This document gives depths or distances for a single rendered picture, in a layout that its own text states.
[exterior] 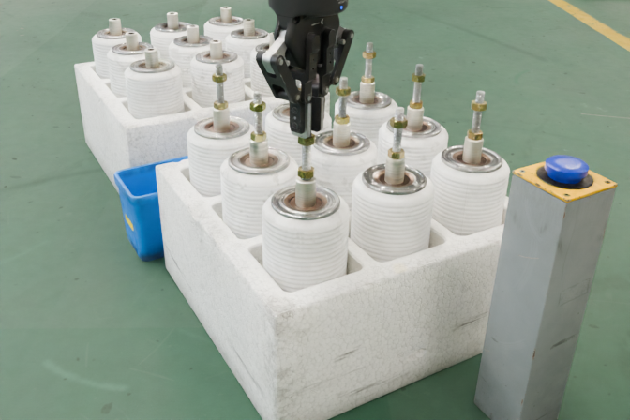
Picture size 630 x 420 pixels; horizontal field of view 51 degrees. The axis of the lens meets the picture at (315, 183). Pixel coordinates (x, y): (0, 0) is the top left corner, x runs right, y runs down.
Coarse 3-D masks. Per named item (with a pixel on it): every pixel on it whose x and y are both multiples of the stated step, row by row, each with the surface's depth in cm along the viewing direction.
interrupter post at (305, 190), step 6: (300, 180) 71; (312, 180) 71; (300, 186) 71; (306, 186) 70; (312, 186) 71; (300, 192) 71; (306, 192) 71; (312, 192) 71; (300, 198) 71; (306, 198) 71; (312, 198) 71; (300, 204) 72; (306, 204) 71; (312, 204) 72
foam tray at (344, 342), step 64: (192, 192) 89; (192, 256) 89; (256, 256) 79; (448, 256) 77; (256, 320) 72; (320, 320) 70; (384, 320) 75; (448, 320) 81; (256, 384) 77; (320, 384) 74; (384, 384) 80
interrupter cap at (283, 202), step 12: (276, 192) 74; (288, 192) 74; (324, 192) 74; (276, 204) 71; (288, 204) 72; (324, 204) 72; (336, 204) 72; (288, 216) 70; (300, 216) 69; (312, 216) 69; (324, 216) 70
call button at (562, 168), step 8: (552, 160) 65; (560, 160) 65; (568, 160) 65; (576, 160) 65; (552, 168) 64; (560, 168) 63; (568, 168) 63; (576, 168) 63; (584, 168) 63; (552, 176) 64; (560, 176) 63; (568, 176) 63; (576, 176) 63; (584, 176) 63
